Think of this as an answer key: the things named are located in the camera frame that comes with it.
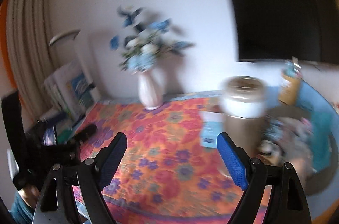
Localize teal towel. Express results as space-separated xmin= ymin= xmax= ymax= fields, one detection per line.
xmin=310 ymin=111 xmax=332 ymax=172

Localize left hand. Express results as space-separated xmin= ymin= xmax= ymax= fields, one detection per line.
xmin=18 ymin=184 xmax=40 ymax=209

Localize round brown basket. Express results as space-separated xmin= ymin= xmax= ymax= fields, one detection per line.
xmin=257 ymin=105 xmax=338 ymax=196

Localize floral orange tablecloth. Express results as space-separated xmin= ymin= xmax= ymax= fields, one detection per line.
xmin=81 ymin=98 xmax=242 ymax=223

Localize stack of books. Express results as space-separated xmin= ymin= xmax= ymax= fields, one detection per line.
xmin=44 ymin=60 xmax=95 ymax=126

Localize white ribbed vase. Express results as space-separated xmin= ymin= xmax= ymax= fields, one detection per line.
xmin=137 ymin=70 xmax=163 ymax=111

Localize blue table mat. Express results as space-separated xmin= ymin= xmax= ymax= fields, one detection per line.
xmin=264 ymin=80 xmax=339 ymax=219

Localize blue tissue box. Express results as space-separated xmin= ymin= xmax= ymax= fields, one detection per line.
xmin=200 ymin=111 xmax=225 ymax=148

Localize bamboo pen holder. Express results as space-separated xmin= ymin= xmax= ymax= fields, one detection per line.
xmin=278 ymin=57 xmax=302 ymax=105

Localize beige cylindrical air purifier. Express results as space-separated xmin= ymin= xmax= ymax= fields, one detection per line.
xmin=220 ymin=76 xmax=266 ymax=158

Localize beige curtain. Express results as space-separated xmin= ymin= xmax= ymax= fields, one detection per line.
xmin=6 ymin=0 xmax=60 ymax=119

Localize blue white artificial flowers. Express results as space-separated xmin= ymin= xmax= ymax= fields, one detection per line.
xmin=109 ymin=6 xmax=194 ymax=73

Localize black wall television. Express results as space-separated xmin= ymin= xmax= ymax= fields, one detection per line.
xmin=232 ymin=0 xmax=338 ymax=65

